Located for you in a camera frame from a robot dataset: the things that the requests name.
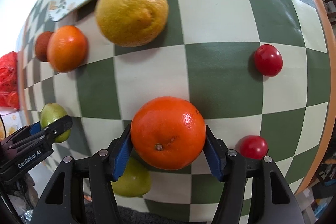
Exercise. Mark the red plastic bag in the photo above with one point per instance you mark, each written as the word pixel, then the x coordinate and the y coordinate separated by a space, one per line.
pixel 9 81

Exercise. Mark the small orange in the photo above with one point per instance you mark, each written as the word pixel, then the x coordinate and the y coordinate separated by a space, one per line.
pixel 67 49

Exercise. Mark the green apple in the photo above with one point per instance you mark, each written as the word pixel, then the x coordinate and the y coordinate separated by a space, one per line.
pixel 135 181
pixel 50 113

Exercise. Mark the large yellow lemon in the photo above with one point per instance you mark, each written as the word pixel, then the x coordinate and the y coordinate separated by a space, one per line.
pixel 131 23

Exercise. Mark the large orange tangerine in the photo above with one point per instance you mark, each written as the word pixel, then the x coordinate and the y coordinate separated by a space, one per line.
pixel 168 133

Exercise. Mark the green white checkered tablecloth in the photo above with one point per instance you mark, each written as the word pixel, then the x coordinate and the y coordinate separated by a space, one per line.
pixel 204 55

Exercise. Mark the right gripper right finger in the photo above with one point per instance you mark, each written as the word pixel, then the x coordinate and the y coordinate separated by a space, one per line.
pixel 229 167

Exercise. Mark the red cherry tomato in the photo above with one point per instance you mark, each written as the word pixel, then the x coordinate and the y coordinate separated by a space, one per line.
pixel 254 147
pixel 268 60

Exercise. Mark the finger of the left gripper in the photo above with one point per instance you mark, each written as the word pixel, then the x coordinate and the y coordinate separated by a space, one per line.
pixel 33 138

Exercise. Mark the brown red round fruit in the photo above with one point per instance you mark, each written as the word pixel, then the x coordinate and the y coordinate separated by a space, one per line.
pixel 41 45

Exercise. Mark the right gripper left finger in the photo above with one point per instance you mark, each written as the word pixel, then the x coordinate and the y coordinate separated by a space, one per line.
pixel 107 166

